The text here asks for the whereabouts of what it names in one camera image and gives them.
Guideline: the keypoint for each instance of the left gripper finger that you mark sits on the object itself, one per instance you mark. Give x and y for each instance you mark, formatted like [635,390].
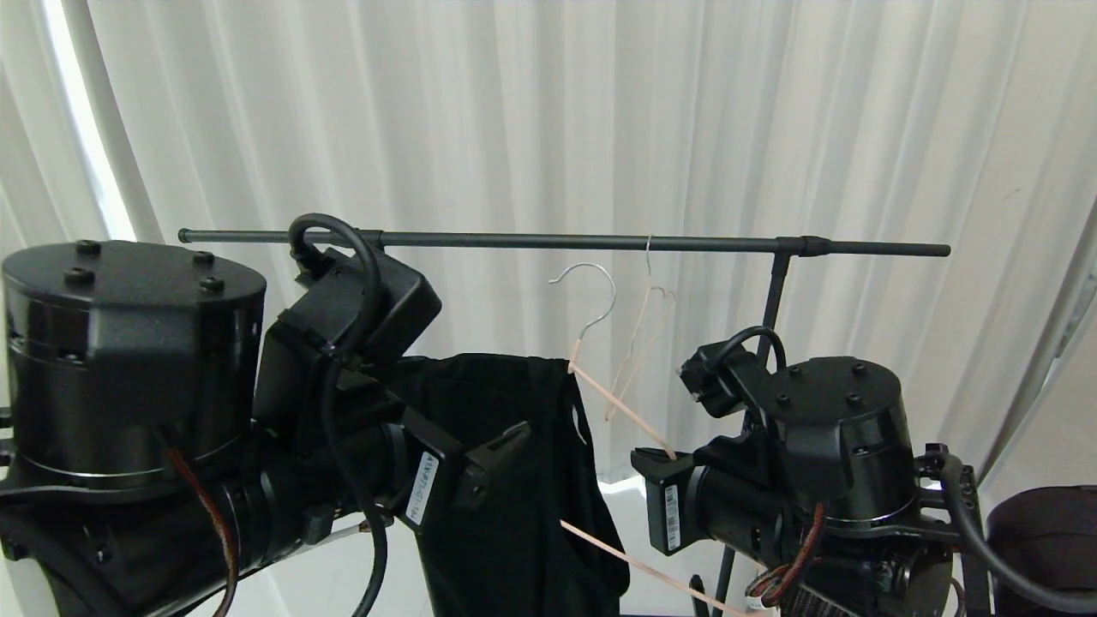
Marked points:
[484,471]

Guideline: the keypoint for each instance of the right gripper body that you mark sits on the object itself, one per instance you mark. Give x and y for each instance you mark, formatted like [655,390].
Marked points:
[728,514]

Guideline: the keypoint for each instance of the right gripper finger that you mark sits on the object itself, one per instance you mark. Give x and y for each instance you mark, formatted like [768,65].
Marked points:
[664,464]

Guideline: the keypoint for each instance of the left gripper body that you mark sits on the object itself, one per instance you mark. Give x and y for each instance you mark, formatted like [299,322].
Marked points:
[390,471]

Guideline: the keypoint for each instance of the black garment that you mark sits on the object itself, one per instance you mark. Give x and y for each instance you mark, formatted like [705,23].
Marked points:
[514,514]

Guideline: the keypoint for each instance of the pink clothes hanger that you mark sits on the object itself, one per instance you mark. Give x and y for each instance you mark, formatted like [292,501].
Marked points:
[631,347]
[626,413]

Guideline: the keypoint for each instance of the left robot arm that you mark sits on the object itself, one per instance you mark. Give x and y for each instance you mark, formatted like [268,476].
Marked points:
[128,368]

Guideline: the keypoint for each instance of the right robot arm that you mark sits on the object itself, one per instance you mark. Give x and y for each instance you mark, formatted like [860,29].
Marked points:
[848,428]

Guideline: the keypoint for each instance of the black clothes rack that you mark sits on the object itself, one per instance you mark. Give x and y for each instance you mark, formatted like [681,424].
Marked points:
[600,242]

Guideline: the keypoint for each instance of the white curtain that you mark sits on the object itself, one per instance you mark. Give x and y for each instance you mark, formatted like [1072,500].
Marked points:
[600,111]

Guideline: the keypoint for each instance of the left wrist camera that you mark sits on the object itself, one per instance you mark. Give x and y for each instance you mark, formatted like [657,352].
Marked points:
[377,300]

